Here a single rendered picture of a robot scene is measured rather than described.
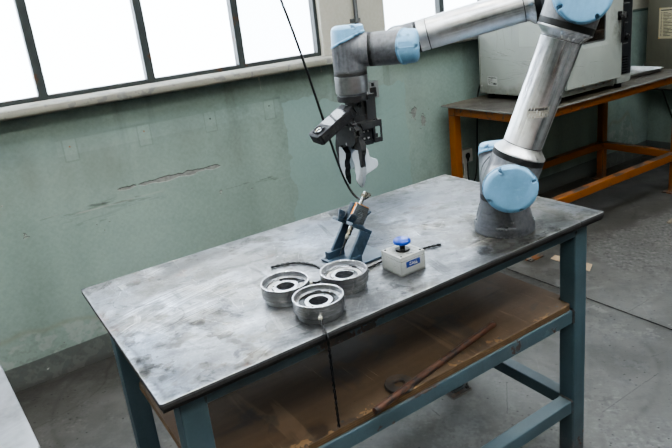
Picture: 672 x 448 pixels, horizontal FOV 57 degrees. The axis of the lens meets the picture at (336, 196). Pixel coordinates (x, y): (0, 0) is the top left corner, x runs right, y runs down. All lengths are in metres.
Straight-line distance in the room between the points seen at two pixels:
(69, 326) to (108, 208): 0.53
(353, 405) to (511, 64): 2.46
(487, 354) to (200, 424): 0.74
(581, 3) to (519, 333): 0.81
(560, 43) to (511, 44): 2.14
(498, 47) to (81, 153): 2.20
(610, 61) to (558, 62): 2.24
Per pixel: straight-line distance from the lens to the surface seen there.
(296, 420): 1.41
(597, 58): 3.51
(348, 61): 1.37
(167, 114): 2.80
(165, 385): 1.14
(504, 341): 1.63
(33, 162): 2.70
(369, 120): 1.42
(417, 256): 1.39
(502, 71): 3.56
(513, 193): 1.39
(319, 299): 1.27
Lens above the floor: 1.39
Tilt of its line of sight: 17 degrees down
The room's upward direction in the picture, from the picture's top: 6 degrees counter-clockwise
